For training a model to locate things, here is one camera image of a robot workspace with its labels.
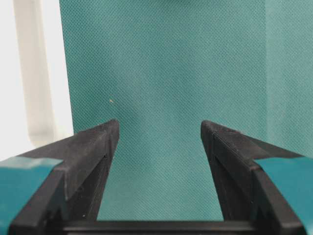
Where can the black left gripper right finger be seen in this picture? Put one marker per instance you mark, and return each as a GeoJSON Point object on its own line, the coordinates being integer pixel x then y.
{"type": "Point", "coordinates": [258, 182]}

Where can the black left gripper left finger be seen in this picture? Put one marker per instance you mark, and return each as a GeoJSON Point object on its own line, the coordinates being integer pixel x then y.
{"type": "Point", "coordinates": [60, 181]}

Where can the white plastic tray case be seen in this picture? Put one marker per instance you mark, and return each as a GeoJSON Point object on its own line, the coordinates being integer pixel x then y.
{"type": "Point", "coordinates": [35, 107]}

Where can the green table cloth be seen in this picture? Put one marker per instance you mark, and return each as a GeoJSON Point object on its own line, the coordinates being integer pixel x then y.
{"type": "Point", "coordinates": [161, 67]}

